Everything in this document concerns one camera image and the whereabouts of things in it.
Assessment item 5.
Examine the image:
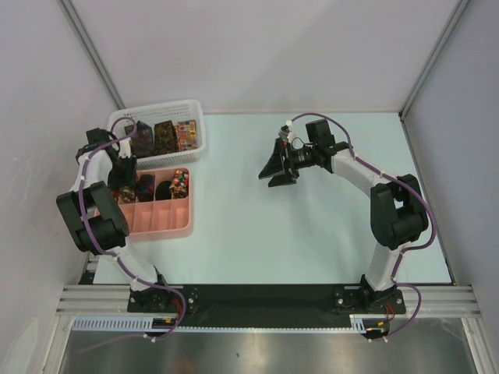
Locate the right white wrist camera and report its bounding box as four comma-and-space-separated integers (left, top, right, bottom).
278, 120, 295, 143

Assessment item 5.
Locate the white plastic basket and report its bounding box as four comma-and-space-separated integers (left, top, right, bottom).
108, 99, 207, 170

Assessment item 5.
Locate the black rolled tie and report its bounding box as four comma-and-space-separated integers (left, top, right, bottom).
154, 180, 172, 201

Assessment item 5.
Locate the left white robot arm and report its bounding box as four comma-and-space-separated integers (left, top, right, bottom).
56, 129, 173, 312

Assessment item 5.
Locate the aluminium frame rail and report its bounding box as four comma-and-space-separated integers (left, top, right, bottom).
55, 284, 481, 318

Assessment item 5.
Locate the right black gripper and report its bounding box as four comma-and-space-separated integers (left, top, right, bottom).
259, 138, 318, 188

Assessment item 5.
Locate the colourful dotted rolled tie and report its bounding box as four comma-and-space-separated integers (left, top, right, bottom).
169, 169, 189, 199

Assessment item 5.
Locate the pink compartment tray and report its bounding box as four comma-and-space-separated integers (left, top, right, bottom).
118, 167, 193, 242

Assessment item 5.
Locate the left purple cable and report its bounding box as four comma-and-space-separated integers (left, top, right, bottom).
76, 118, 186, 354

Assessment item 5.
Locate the red colourful folded tie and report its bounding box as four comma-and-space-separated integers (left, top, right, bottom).
175, 120, 197, 151

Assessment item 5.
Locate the dark brown folded tie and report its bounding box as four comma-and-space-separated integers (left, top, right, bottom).
154, 121, 177, 155

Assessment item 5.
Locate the white cable duct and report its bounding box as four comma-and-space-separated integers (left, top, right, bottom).
72, 315, 389, 336

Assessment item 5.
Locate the navy red striped rolled tie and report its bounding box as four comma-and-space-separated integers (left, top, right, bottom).
135, 175, 155, 203

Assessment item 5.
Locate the brown patterned long tie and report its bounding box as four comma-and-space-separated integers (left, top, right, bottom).
118, 186, 136, 204

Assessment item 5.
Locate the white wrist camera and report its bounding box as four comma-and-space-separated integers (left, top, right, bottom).
119, 138, 133, 159
278, 120, 295, 143

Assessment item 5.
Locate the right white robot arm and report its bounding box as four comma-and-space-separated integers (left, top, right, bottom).
258, 115, 430, 312

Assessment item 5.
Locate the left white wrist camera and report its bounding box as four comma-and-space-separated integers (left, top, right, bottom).
119, 138, 133, 159

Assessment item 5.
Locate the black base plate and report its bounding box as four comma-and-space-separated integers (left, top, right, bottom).
127, 284, 406, 326

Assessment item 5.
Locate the dark floral folded tie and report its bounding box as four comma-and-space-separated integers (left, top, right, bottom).
131, 121, 154, 158

